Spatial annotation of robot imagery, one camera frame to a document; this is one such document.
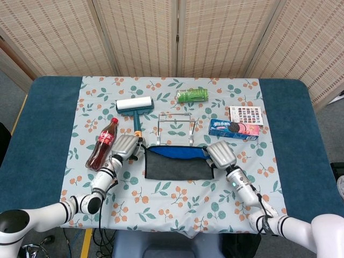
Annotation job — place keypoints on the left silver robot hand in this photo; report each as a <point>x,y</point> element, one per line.
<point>126,146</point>

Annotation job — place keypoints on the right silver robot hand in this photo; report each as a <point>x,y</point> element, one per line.
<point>221,154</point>

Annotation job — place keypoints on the blue cloth mat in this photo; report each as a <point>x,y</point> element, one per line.
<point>177,166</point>

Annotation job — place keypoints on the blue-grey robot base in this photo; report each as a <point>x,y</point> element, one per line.
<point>166,246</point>

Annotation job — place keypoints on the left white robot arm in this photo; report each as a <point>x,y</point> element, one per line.
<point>43,215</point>

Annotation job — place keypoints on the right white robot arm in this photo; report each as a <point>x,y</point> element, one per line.
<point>242,185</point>

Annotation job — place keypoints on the small metal rack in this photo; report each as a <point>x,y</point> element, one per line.
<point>191,134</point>

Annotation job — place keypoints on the cola bottle red label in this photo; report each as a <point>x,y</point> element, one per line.
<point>103,142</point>

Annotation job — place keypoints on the blue cookie box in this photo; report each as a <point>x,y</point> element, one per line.
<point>233,130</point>

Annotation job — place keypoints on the teal lint roller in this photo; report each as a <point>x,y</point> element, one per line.
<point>134,104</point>

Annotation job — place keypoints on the colourful swatch card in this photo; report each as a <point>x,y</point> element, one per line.
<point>247,114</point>

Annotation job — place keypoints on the floral tablecloth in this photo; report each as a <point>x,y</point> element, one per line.
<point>174,199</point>

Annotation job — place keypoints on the green snack packet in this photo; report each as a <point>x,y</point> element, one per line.
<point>192,95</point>

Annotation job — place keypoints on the teal table cover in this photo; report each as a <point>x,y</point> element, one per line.
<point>40,134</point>

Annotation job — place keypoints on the black bag under table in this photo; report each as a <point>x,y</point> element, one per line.
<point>242,246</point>

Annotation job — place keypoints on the bamboo folding screen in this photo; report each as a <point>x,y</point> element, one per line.
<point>139,37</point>

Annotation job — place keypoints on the black case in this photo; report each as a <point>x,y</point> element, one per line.
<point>338,172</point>

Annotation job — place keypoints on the white shoe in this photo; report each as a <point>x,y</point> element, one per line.
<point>341,188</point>

